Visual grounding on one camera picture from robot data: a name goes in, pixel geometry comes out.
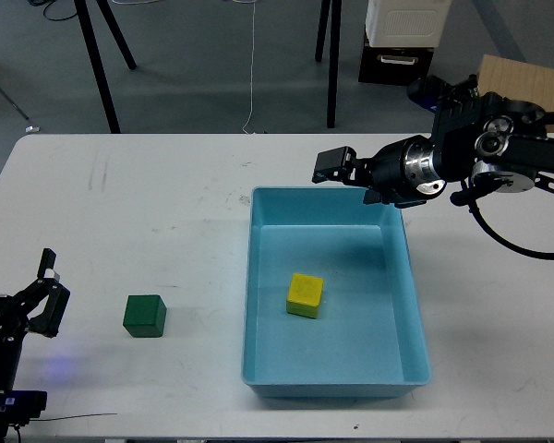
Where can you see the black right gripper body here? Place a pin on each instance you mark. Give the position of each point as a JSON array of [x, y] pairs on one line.
[[403, 172]]

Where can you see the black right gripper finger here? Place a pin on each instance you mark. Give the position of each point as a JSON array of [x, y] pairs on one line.
[[372, 196], [335, 165]]

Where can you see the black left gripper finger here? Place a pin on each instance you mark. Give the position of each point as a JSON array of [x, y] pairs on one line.
[[47, 323], [46, 266]]

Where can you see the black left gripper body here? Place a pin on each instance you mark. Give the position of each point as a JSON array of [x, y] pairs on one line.
[[15, 309]]

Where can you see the green wooden block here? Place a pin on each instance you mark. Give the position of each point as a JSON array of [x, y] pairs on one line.
[[145, 316]]

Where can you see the yellow wooden block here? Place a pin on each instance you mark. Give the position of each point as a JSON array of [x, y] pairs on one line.
[[304, 295]]

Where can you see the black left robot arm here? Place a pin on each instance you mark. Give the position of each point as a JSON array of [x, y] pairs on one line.
[[39, 308]]

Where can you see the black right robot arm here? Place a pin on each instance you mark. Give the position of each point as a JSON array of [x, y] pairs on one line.
[[492, 143]]

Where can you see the light blue plastic box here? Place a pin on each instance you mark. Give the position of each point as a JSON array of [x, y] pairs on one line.
[[368, 340]]

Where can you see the white appliance box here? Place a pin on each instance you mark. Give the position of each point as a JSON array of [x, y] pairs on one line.
[[406, 24]]

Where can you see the black storage crate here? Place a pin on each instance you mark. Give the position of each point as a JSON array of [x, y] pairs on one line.
[[397, 66]]

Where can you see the black right tripod legs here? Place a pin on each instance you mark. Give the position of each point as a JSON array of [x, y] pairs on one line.
[[330, 19]]

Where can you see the wooden box with handles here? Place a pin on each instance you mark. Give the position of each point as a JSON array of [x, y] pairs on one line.
[[516, 80]]

